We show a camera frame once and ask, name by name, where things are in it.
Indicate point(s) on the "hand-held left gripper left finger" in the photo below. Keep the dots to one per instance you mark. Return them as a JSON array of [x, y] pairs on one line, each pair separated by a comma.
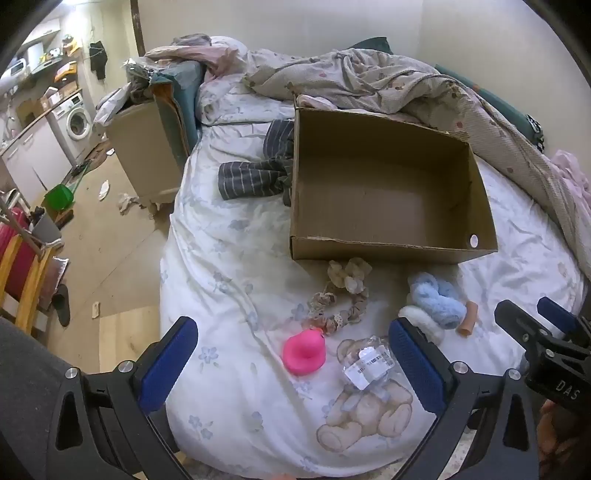
[[168, 364]]

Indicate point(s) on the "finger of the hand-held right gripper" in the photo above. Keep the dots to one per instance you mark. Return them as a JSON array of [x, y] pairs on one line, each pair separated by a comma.
[[521, 325], [558, 316]]

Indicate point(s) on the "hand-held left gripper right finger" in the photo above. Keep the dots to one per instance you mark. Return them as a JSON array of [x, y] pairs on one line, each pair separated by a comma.
[[415, 364]]

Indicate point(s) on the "white fluffy scrunchie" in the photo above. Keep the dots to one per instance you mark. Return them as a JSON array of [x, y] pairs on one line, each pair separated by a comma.
[[422, 323]]

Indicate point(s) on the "clear labelled plastic packet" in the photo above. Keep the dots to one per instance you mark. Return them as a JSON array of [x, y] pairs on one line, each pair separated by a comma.
[[369, 364]]

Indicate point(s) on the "blue fluffy scrunchie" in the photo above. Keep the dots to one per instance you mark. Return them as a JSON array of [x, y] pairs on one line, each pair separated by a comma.
[[436, 297]]

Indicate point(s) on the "brown floral scrunchie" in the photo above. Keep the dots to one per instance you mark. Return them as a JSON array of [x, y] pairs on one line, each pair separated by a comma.
[[355, 307]]

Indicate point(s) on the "pink rubber duck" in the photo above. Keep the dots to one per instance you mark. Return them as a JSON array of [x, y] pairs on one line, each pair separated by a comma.
[[302, 353]]

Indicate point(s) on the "cardboard box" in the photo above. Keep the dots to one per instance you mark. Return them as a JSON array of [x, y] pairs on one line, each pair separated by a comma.
[[383, 194]]

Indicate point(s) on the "person's right hand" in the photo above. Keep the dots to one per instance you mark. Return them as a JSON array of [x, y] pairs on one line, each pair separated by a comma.
[[548, 429]]

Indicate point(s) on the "small tan cylinder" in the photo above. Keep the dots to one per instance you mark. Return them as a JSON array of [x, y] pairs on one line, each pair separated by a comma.
[[467, 318]]

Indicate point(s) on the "white floral bed sheet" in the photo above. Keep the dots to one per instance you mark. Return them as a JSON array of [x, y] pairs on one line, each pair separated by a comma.
[[221, 258]]

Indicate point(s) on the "black slipper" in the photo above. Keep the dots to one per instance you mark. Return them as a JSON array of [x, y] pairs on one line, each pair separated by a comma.
[[61, 307]]

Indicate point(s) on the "pink cloth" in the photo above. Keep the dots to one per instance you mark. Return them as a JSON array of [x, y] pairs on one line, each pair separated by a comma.
[[572, 177]]

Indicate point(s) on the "wooden chair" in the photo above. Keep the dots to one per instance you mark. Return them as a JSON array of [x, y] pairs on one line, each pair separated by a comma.
[[32, 281]]

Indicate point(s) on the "crumpled white tissue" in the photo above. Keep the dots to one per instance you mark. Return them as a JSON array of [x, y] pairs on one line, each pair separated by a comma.
[[127, 203], [104, 189]]

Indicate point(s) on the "grey dustpan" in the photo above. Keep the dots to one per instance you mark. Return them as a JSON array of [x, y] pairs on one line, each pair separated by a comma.
[[46, 228]]

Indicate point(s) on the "pink suitcase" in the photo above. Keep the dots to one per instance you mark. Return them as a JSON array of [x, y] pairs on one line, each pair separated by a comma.
[[16, 258]]

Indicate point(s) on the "green bucket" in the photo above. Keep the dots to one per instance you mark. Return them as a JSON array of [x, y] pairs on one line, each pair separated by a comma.
[[60, 197]]

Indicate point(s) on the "grey striped garment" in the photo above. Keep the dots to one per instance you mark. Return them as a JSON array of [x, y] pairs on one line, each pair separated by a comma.
[[251, 182]]

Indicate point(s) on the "teal cushion with buckle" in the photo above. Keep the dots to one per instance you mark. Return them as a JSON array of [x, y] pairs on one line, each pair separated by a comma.
[[503, 108]]

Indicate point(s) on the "brown door mat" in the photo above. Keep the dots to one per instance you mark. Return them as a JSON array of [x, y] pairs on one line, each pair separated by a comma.
[[94, 157]]

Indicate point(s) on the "white kitchen cabinet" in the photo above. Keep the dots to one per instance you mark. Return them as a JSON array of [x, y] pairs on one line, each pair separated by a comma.
[[32, 157]]

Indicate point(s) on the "white washing machine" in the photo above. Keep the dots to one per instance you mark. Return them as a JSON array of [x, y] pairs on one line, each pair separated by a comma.
[[74, 122]]

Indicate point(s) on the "teal pillow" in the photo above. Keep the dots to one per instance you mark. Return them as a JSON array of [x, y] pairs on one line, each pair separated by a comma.
[[371, 44], [178, 101]]

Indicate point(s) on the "beige printed quilt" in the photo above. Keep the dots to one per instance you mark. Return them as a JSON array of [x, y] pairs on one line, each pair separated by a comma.
[[369, 78]]

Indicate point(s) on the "silver plastic bag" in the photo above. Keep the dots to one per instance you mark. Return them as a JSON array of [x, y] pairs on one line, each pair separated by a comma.
[[138, 74]]

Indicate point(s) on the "pink crumpled blanket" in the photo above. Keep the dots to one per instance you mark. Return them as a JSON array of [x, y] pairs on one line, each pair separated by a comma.
[[203, 53]]

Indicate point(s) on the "black hanging garment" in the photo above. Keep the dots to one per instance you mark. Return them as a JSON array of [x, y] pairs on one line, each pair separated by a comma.
[[98, 57]]

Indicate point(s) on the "wall shelf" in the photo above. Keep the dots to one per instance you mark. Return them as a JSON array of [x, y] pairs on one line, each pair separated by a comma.
[[41, 60]]

